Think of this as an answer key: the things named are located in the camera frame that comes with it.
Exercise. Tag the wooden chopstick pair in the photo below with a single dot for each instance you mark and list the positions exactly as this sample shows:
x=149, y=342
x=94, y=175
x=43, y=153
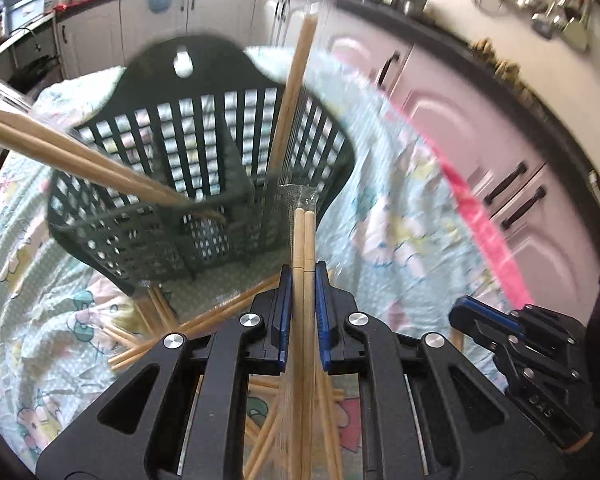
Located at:
x=300, y=377

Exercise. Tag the wooden chopsticks in basket left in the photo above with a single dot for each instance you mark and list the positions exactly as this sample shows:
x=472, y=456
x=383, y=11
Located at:
x=25, y=135

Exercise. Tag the wooden chopsticks in basket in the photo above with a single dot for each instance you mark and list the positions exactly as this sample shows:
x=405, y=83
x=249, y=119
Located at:
x=25, y=135
x=291, y=93

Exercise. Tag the ginger root on counter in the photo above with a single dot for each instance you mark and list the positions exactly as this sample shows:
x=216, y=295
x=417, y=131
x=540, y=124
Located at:
x=508, y=72

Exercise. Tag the dark green perforated utensil basket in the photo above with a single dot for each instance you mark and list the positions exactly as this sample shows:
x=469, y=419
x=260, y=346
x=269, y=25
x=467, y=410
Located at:
x=197, y=115

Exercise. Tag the black kitchen countertop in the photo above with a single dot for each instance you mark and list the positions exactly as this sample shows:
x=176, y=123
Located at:
x=537, y=121

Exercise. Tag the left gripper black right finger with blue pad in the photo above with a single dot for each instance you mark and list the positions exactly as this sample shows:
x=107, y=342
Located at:
x=427, y=412

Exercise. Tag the metal storage shelf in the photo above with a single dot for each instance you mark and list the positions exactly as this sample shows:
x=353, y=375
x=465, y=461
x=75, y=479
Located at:
x=30, y=59

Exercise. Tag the Hello Kitty patterned tablecloth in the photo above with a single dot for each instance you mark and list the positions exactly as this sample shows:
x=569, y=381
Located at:
x=405, y=237

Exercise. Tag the metal kettle on counter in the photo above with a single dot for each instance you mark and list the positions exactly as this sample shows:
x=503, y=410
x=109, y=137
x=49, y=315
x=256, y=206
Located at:
x=410, y=8

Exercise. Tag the loose wooden chopsticks on table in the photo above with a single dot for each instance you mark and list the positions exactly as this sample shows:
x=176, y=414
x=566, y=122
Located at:
x=264, y=442

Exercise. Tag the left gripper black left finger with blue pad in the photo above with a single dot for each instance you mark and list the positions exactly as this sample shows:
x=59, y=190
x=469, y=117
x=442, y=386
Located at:
x=179, y=411

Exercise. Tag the wooden chopsticks in basket right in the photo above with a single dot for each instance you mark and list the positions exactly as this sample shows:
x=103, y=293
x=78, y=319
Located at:
x=291, y=93

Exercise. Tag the green hanging spatula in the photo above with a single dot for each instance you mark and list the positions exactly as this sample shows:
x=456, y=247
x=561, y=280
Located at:
x=575, y=33

